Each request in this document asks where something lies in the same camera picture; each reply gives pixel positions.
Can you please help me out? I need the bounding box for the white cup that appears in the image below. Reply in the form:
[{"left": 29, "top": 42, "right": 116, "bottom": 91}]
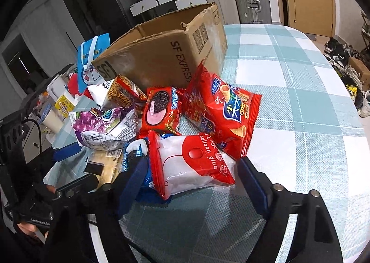
[{"left": 40, "top": 108, "right": 66, "bottom": 134}]

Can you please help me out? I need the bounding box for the beige cracker packet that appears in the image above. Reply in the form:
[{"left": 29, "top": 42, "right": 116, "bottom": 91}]
[{"left": 83, "top": 149, "right": 124, "bottom": 191}]

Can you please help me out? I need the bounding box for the person's left hand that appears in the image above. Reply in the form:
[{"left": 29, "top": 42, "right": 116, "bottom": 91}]
[{"left": 16, "top": 183, "right": 57, "bottom": 244}]

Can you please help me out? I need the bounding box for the blue cartoon bag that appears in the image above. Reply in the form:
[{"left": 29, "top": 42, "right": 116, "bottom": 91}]
[{"left": 77, "top": 32, "right": 111, "bottom": 93}]

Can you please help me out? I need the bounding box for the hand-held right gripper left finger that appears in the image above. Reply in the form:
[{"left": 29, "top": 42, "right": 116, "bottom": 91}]
[{"left": 43, "top": 158, "right": 151, "bottom": 263}]

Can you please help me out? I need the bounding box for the wooden shoe rack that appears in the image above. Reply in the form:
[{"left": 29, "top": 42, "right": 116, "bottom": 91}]
[{"left": 359, "top": 9, "right": 370, "bottom": 59}]

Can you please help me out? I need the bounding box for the purple snack packet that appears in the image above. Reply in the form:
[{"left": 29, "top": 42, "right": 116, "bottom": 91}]
[{"left": 69, "top": 106, "right": 140, "bottom": 151}]

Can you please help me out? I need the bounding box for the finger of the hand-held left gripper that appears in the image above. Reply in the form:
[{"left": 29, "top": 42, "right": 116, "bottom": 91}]
[
  {"left": 56, "top": 175, "right": 99, "bottom": 198},
  {"left": 40, "top": 144, "right": 82, "bottom": 165}
]

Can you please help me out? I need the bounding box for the pile of dark shoes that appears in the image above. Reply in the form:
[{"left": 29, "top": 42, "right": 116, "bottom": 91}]
[{"left": 323, "top": 37, "right": 362, "bottom": 67}]

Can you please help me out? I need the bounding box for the checked tablecloth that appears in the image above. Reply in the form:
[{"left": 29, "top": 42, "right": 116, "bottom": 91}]
[{"left": 43, "top": 24, "right": 370, "bottom": 263}]

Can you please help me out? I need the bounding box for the red cookie packet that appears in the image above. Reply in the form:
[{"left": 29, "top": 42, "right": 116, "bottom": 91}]
[{"left": 139, "top": 86, "right": 183, "bottom": 139}]

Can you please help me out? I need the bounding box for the black cable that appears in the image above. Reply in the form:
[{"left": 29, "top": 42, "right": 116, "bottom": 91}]
[{"left": 22, "top": 118, "right": 43, "bottom": 152}]

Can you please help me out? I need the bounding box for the small cardboard box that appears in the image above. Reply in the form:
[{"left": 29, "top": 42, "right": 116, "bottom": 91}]
[{"left": 348, "top": 56, "right": 370, "bottom": 90}]

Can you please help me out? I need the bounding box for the red chip packet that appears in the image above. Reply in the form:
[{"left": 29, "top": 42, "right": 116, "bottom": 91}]
[{"left": 183, "top": 61, "right": 262, "bottom": 161}]

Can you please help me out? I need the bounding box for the brown cardboard box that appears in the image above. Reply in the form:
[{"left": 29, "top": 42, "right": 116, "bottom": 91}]
[{"left": 91, "top": 2, "right": 229, "bottom": 90}]

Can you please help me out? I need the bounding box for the white plastic container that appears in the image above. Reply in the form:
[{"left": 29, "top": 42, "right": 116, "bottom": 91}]
[{"left": 46, "top": 74, "right": 70, "bottom": 99}]

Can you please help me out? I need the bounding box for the blue cookie packet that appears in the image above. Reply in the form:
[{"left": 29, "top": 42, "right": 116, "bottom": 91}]
[{"left": 121, "top": 137, "right": 172, "bottom": 203}]

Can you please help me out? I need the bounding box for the red and white packet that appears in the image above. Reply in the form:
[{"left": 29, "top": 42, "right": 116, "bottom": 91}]
[{"left": 148, "top": 130, "right": 236, "bottom": 201}]

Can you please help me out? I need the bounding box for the brown noodle snack packet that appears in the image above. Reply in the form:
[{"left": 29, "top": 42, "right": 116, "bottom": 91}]
[{"left": 101, "top": 74, "right": 148, "bottom": 111}]

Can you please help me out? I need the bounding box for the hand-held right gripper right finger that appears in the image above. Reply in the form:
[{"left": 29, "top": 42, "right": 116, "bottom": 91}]
[{"left": 236, "top": 157, "right": 345, "bottom": 263}]

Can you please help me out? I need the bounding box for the small yellow box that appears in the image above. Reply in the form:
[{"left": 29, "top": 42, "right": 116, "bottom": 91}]
[{"left": 54, "top": 93, "right": 79, "bottom": 119}]

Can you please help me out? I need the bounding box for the white snack packet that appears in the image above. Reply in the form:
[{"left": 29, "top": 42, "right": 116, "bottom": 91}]
[{"left": 84, "top": 82, "right": 113, "bottom": 107}]

